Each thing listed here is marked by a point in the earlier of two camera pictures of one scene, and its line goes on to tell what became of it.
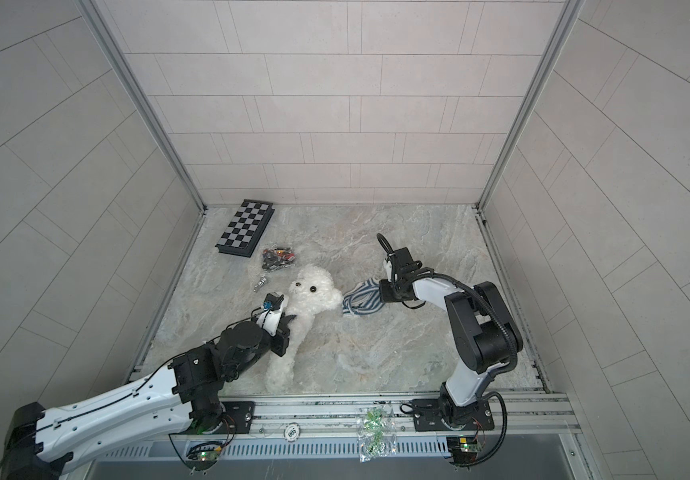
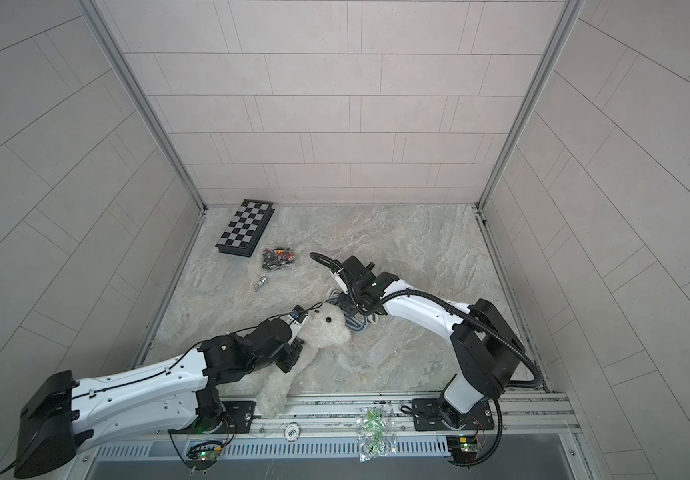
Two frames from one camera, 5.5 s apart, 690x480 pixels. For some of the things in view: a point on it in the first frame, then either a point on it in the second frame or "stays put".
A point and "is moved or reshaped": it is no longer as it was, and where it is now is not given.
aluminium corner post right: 569,14 stays put
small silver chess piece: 260,283 stays put
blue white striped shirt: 363,301 is moved or reshaped
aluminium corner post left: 105,29 stays put
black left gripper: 282,337 to 293,356
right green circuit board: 464,448 stays put
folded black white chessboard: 246,228 stays put
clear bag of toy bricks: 277,257 stays put
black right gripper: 386,296 to 346,307
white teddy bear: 312,293 to 329,327
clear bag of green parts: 376,432 stays put
